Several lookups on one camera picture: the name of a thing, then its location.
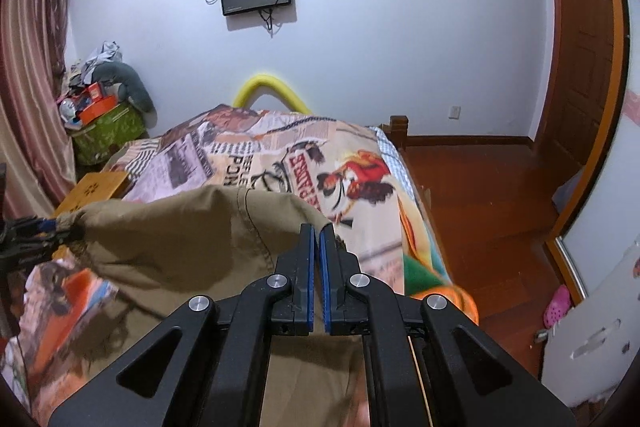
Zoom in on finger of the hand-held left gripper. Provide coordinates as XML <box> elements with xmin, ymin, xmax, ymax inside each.
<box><xmin>0</xmin><ymin>227</ymin><xmax>84</xmax><ymax>269</ymax></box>
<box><xmin>0</xmin><ymin>216</ymin><xmax>65</xmax><ymax>239</ymax></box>

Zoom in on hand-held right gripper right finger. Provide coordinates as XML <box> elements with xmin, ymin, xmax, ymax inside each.
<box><xmin>319</xmin><ymin>223</ymin><xmax>578</xmax><ymax>427</ymax></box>

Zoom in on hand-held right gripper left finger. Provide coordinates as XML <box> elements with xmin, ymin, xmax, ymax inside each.
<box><xmin>47</xmin><ymin>223</ymin><xmax>317</xmax><ymax>427</ymax></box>

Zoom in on khaki pants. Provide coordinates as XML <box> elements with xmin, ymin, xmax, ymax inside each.
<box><xmin>56</xmin><ymin>184</ymin><xmax>373</xmax><ymax>427</ymax></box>

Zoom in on wooden board with flower cutouts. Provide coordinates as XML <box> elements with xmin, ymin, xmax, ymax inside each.
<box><xmin>53</xmin><ymin>172</ymin><xmax>132</xmax><ymax>219</ymax></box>

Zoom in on bed with printed bedspread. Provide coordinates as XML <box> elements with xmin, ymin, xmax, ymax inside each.
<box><xmin>0</xmin><ymin>104</ymin><xmax>481</xmax><ymax>427</ymax></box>

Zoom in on green patterned storage box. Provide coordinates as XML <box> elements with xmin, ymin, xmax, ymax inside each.
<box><xmin>69</xmin><ymin>102</ymin><xmax>149</xmax><ymax>166</ymax></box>

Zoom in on orange cardboard box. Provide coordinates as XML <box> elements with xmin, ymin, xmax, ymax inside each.
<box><xmin>75</xmin><ymin>93</ymin><xmax>119</xmax><ymax>126</ymax></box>

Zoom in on blue checked bed sheet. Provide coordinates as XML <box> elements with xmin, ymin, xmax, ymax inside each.
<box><xmin>374</xmin><ymin>126</ymin><xmax>420</xmax><ymax>210</ymax></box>

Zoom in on pink striped curtain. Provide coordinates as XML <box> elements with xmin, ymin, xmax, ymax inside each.
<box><xmin>0</xmin><ymin>0</ymin><xmax>80</xmax><ymax>219</ymax></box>

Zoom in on pile of clothes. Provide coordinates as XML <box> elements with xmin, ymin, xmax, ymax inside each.
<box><xmin>69</xmin><ymin>40</ymin><xmax>124</xmax><ymax>88</ymax></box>

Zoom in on yellow foam tube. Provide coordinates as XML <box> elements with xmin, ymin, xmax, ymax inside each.
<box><xmin>233</xmin><ymin>74</ymin><xmax>312</xmax><ymax>114</ymax></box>

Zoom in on pink shoe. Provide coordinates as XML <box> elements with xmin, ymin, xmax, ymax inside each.
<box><xmin>543</xmin><ymin>284</ymin><xmax>573</xmax><ymax>329</ymax></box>

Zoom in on white panel with cutouts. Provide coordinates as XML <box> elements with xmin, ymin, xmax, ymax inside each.
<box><xmin>541</xmin><ymin>241</ymin><xmax>640</xmax><ymax>408</ymax></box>

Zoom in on wooden bed post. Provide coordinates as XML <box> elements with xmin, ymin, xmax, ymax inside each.
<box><xmin>378</xmin><ymin>115</ymin><xmax>410</xmax><ymax>154</ymax></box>

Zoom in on black monitor cables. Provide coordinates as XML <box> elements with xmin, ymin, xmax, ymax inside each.
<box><xmin>205</xmin><ymin>0</ymin><xmax>282</xmax><ymax>38</ymax></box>

